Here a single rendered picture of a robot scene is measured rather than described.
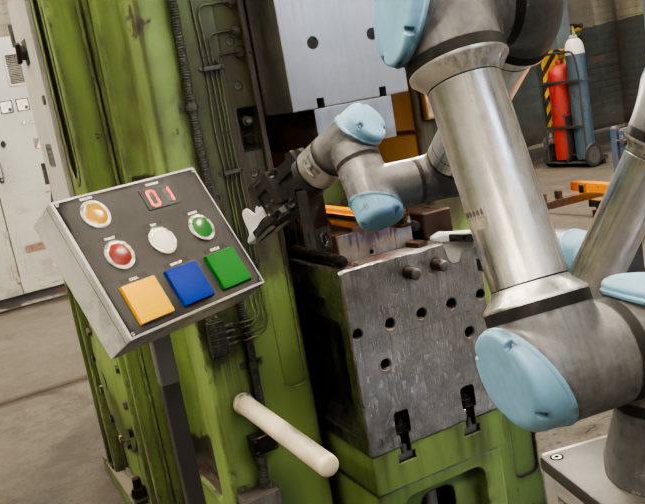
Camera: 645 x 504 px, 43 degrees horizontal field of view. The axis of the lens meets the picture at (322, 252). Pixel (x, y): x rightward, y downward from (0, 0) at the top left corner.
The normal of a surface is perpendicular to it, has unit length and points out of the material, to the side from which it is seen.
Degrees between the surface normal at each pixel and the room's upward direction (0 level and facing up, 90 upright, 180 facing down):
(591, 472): 0
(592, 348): 67
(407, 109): 90
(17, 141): 90
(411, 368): 90
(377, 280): 90
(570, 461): 0
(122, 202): 60
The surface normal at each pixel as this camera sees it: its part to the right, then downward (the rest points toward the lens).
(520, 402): -0.88, 0.35
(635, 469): -0.79, -0.05
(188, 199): 0.58, -0.49
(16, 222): 0.50, 0.09
